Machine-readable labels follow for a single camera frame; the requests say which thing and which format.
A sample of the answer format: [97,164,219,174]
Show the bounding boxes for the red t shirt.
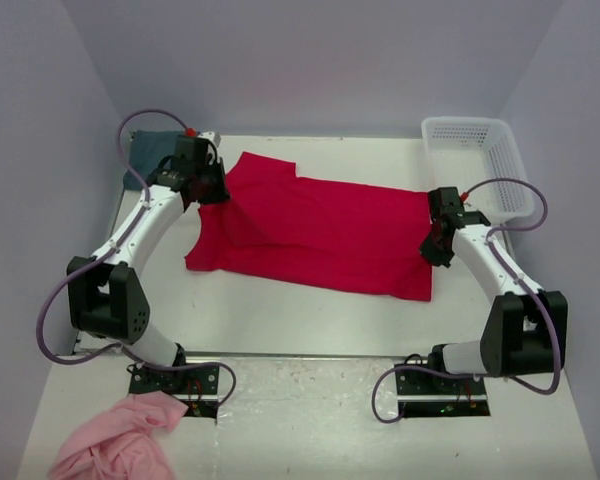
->
[185,152,433,302]

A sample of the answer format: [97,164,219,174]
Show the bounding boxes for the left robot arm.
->
[67,132,230,371]

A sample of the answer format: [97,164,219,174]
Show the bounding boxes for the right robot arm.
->
[420,187,568,378]

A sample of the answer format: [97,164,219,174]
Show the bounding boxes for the folded grey-blue t shirt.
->
[118,130,181,180]

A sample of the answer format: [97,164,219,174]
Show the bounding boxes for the white plastic basket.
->
[421,116,535,224]

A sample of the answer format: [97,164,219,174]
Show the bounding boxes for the pink t shirt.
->
[48,392,187,479]

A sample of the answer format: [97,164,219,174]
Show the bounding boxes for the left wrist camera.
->
[184,127,222,148]

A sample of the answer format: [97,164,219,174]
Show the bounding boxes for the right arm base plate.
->
[395,371,491,419]

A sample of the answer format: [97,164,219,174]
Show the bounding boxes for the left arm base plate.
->
[126,364,220,420]

